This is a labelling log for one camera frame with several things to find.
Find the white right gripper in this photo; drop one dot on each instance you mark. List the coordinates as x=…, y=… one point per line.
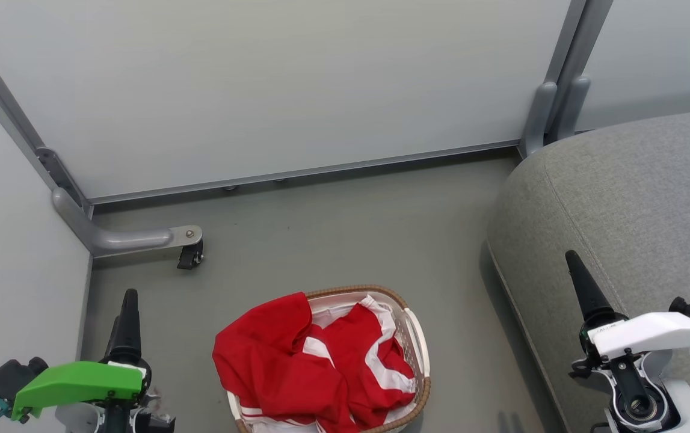
x=651, y=334

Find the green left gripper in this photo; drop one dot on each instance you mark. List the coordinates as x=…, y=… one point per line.
x=77, y=382

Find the red garment with striped trim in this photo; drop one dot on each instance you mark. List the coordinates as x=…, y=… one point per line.
x=266, y=355

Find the red printed garment white cuffs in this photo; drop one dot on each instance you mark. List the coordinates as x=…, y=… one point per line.
x=363, y=361

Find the grey fabric sofa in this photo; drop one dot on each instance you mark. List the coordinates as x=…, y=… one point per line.
x=633, y=210

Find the long grey partition foot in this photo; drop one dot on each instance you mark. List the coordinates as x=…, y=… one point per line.
x=122, y=239

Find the black caster wheel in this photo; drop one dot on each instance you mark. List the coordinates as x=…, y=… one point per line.
x=190, y=255

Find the white laundry basket brown rim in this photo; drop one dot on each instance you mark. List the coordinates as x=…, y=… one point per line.
x=414, y=337

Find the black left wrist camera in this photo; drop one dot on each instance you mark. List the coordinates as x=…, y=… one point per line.
x=11, y=379

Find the grey corner partition post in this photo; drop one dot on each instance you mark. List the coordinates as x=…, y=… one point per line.
x=14, y=114

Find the grey partition upright post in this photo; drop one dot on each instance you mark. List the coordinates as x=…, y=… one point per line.
x=582, y=36

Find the aluminium partition bottom rail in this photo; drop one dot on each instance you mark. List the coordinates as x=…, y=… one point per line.
x=320, y=169

